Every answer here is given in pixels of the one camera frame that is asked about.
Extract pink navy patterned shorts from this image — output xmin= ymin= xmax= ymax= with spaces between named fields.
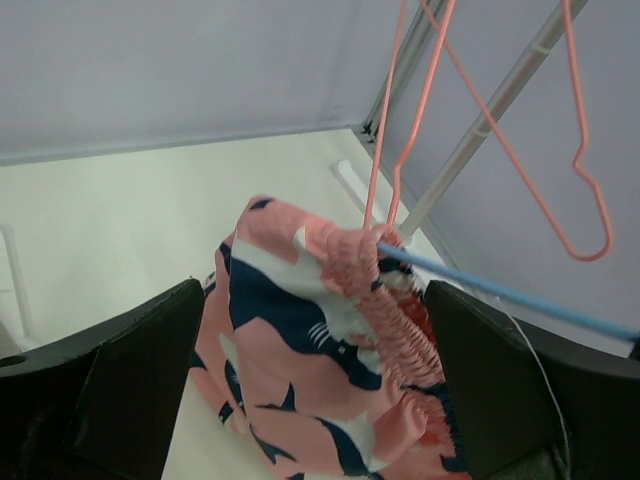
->
xmin=189 ymin=196 xmax=469 ymax=479

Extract blue wire hanger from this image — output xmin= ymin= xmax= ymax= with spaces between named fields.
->
xmin=377 ymin=242 xmax=639 ymax=344

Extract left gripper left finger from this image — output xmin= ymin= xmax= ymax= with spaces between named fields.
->
xmin=1 ymin=279 xmax=204 ymax=479

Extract pink hanger of grey shorts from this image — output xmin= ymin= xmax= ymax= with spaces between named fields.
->
xmin=362 ymin=1 xmax=456 ymax=226

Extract pink hanger of black shorts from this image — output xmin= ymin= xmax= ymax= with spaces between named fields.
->
xmin=417 ymin=0 xmax=615 ymax=263

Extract silver clothes rack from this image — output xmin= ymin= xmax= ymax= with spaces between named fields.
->
xmin=1 ymin=1 xmax=585 ymax=356

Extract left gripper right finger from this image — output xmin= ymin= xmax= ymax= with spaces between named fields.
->
xmin=425 ymin=281 xmax=639 ymax=479

